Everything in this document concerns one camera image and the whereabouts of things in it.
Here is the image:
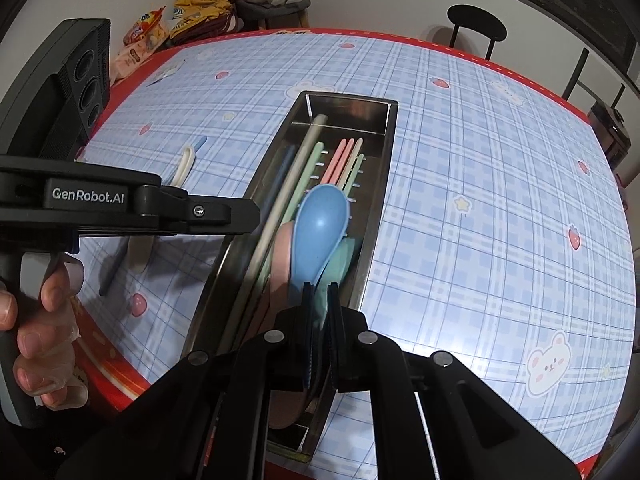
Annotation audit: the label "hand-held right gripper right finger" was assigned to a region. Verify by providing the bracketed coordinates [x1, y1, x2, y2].
[326, 281, 585, 480]

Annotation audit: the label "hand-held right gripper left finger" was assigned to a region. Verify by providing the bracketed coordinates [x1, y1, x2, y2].
[54, 281, 322, 480]

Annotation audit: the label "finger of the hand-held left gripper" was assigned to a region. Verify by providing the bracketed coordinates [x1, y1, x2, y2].
[160, 186, 262, 237]

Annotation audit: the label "beige spoon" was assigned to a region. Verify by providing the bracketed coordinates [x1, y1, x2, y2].
[127, 144, 197, 274]

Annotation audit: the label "green spoon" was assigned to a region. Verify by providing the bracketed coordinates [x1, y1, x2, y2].
[320, 152, 367, 291]

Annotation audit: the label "pink spoon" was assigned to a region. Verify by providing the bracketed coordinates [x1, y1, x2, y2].
[270, 221, 316, 431]

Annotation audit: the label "blue chopstick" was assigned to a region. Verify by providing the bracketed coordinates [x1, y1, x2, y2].
[262, 145, 299, 223]
[98, 135, 208, 297]

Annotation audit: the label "green chopstick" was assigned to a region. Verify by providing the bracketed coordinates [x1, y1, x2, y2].
[280, 144, 327, 226]
[255, 144, 323, 311]

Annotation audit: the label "blue spoon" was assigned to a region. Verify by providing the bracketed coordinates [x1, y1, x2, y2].
[291, 184, 350, 393]

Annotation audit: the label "metal utensil tray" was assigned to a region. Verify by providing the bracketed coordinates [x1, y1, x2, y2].
[179, 91, 401, 457]

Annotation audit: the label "pink chopstick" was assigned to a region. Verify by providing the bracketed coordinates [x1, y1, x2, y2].
[319, 137, 349, 185]
[327, 137, 357, 187]

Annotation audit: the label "person's left hand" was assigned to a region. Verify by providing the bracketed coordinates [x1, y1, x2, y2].
[0, 255, 90, 409]

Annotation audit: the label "orange snack bag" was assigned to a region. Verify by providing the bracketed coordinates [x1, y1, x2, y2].
[125, 7, 168, 48]

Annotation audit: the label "blue plaid tablecloth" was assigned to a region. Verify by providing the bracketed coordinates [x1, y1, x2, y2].
[75, 30, 638, 471]

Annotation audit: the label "yellow clothes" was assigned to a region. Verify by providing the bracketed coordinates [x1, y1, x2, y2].
[170, 0, 236, 43]

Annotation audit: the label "dark red clothes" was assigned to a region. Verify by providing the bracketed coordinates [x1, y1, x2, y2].
[215, 0, 253, 31]

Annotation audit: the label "wooden stool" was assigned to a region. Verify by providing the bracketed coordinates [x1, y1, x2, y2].
[235, 0, 311, 31]

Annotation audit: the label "black chair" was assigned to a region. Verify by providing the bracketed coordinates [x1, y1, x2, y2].
[446, 4, 507, 61]

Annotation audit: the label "black metal rack frame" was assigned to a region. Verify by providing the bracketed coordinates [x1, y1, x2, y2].
[562, 47, 626, 111]

